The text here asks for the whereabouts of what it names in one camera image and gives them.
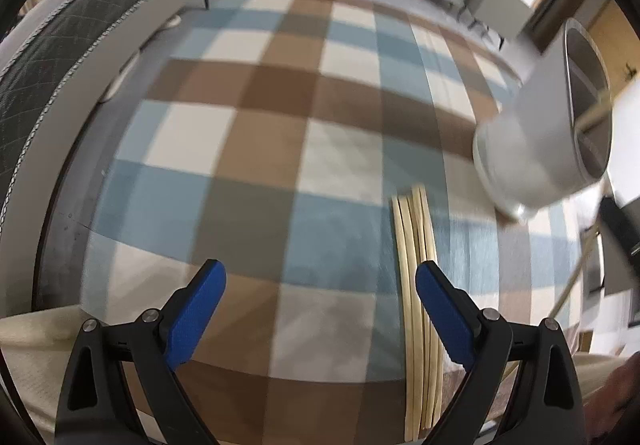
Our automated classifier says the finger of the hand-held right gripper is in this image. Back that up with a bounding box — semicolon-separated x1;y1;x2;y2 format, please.
599;196;640;299

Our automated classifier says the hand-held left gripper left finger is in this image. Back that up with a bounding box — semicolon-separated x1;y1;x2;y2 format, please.
55;259;228;445

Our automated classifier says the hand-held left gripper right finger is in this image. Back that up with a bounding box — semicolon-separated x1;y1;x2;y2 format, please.
415;260;587;445

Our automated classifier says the wooden chopstick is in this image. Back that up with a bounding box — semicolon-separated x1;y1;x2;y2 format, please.
419;184;445;431
389;195;416;443
400;190;426;443
572;95;613;130
410;186;436;431

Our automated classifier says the white cylindrical utensil holder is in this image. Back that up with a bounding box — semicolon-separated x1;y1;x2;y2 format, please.
472;17;614;226

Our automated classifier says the beige cloth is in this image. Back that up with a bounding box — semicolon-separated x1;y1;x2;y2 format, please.
0;304;151;445

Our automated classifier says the checkered blue brown rug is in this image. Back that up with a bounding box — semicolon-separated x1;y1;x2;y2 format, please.
82;0;601;445

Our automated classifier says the grey chair with black legs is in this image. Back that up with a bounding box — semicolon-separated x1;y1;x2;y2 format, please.
459;0;537;52

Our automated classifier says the grey quilted bed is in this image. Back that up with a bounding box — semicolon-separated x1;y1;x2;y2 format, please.
0;0;211;311

